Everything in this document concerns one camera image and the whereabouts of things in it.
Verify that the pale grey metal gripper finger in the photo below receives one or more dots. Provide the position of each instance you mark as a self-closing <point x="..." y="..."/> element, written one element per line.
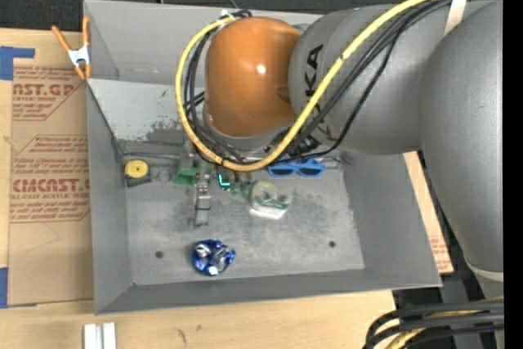
<point x="203" y="210"/>

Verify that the blue crumpled foil packet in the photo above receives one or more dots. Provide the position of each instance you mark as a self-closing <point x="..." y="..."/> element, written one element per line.
<point x="212" y="257"/>

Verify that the white and green tape dispenser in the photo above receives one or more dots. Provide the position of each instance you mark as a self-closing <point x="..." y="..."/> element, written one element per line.
<point x="267" y="200"/>

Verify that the blue sunglasses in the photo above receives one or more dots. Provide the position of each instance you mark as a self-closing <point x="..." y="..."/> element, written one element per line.
<point x="286" y="171"/>

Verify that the grey metal bin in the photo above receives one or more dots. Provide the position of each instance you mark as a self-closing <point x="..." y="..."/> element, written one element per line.
<point x="286" y="241"/>

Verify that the brown cardboard board, red print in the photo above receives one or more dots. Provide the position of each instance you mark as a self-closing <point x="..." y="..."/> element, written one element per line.
<point x="49" y="175"/>

